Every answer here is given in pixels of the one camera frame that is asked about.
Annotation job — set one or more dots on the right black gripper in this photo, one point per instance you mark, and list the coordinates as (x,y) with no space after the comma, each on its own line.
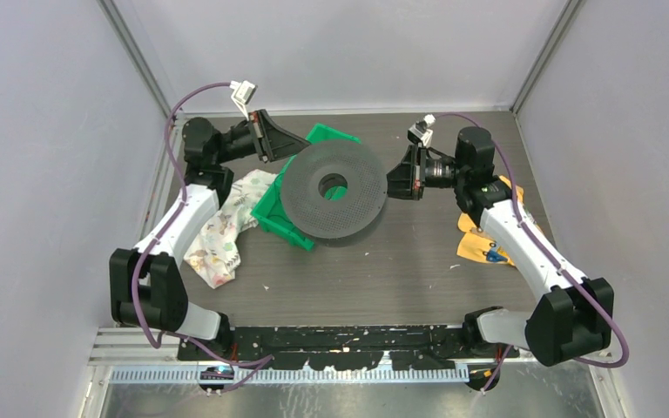
(408,178)

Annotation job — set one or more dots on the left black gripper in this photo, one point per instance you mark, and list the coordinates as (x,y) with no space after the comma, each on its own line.
(269,140)

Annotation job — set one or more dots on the black cable spool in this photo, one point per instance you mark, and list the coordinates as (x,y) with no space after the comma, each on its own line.
(339,192)

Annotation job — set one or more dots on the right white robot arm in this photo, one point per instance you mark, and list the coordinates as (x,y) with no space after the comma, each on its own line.
(573,315)

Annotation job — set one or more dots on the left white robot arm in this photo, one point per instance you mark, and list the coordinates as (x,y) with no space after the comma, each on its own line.
(145,282)

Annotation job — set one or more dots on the green three-compartment bin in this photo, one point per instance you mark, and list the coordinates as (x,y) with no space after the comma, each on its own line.
(271,211)

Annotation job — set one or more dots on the yellow printed cloth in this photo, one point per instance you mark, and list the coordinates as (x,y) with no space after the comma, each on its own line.
(477,246)

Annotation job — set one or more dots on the white patterned cloth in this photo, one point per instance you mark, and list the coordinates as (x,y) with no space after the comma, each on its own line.
(214,254)

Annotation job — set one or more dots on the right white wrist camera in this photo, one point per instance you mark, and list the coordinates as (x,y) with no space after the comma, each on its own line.
(420,133)

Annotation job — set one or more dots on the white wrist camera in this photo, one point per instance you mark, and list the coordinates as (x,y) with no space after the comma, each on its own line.
(420,133)
(242,94)

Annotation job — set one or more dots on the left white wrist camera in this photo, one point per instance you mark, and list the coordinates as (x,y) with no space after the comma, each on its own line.
(242,94)

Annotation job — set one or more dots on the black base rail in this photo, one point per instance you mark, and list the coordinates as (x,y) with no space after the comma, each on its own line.
(420,347)

